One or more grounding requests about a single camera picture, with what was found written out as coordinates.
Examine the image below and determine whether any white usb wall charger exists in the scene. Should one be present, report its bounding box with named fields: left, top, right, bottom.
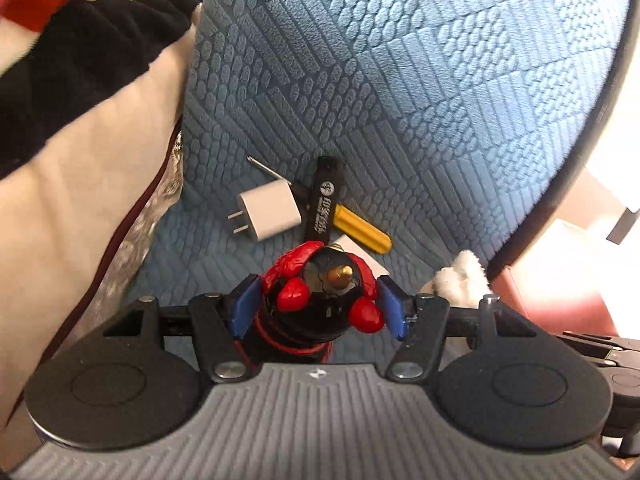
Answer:
left=227, top=180, right=302, bottom=242

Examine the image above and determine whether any yellow handled screwdriver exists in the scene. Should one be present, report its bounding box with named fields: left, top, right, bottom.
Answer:
left=247, top=156, right=393, bottom=255

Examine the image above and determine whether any white fluffy plush item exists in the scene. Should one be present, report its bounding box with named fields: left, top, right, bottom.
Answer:
left=421, top=250, right=491, bottom=309

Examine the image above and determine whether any beige red black blanket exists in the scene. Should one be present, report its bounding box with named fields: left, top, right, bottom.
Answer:
left=1, top=0, right=203, bottom=471

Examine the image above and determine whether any black rectangular tool with logo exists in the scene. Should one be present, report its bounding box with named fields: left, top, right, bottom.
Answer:
left=304, top=155, right=344, bottom=244

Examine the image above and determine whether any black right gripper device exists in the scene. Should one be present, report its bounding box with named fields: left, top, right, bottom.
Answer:
left=558, top=330, right=640, bottom=458

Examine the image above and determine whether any red black flexible mini tripod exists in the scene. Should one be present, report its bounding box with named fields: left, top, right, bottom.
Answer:
left=242, top=242, right=385, bottom=366

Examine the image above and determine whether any blue textured sofa cushion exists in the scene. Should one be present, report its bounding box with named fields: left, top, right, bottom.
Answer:
left=128, top=0, right=639, bottom=306

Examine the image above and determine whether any red pink box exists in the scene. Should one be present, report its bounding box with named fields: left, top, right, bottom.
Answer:
left=491, top=220, right=639, bottom=339

